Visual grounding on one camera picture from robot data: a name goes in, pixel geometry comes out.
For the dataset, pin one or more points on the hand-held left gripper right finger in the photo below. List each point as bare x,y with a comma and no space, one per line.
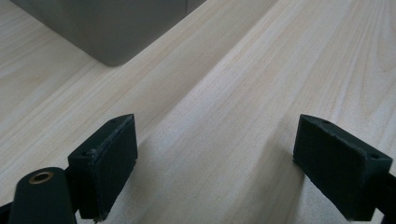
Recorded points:
336,168

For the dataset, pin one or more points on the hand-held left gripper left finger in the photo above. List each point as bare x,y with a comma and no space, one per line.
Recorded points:
106,165

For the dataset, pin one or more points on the grey divided storage box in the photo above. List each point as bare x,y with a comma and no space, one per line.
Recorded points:
118,31

